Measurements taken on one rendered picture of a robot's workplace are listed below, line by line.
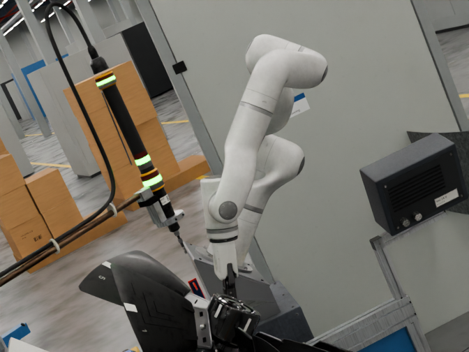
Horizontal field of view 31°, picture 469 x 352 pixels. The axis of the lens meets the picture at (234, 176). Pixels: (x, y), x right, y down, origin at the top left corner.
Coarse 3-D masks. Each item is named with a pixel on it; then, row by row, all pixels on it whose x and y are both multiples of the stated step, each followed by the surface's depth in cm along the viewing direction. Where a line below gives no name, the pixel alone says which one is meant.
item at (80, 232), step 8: (128, 200) 188; (136, 200) 190; (120, 208) 186; (104, 216) 183; (88, 224) 180; (96, 224) 181; (80, 232) 178; (64, 240) 175; (72, 240) 176; (56, 248) 173; (40, 256) 171; (48, 256) 172; (24, 264) 168; (32, 264) 169; (16, 272) 167; (0, 280) 164; (8, 280) 165
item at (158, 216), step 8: (136, 192) 192; (144, 192) 190; (144, 200) 190; (152, 200) 191; (152, 208) 192; (160, 208) 192; (152, 216) 193; (160, 216) 192; (176, 216) 193; (160, 224) 193; (168, 224) 192
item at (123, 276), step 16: (112, 272) 169; (128, 272) 173; (128, 288) 169; (144, 288) 173; (160, 288) 177; (144, 304) 169; (160, 304) 173; (176, 304) 178; (144, 320) 166; (160, 320) 171; (176, 320) 175; (192, 320) 181; (144, 336) 163; (160, 336) 168; (176, 336) 174; (192, 336) 178
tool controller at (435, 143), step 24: (432, 144) 243; (360, 168) 246; (384, 168) 241; (408, 168) 238; (432, 168) 239; (456, 168) 242; (384, 192) 238; (408, 192) 240; (432, 192) 242; (456, 192) 245; (384, 216) 242; (408, 216) 243; (432, 216) 246
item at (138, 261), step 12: (132, 252) 211; (120, 264) 205; (132, 264) 206; (144, 264) 206; (156, 264) 206; (96, 276) 200; (108, 276) 201; (156, 276) 202; (168, 276) 202; (84, 288) 196; (96, 288) 197; (108, 288) 198; (180, 288) 198; (108, 300) 195; (120, 300) 195
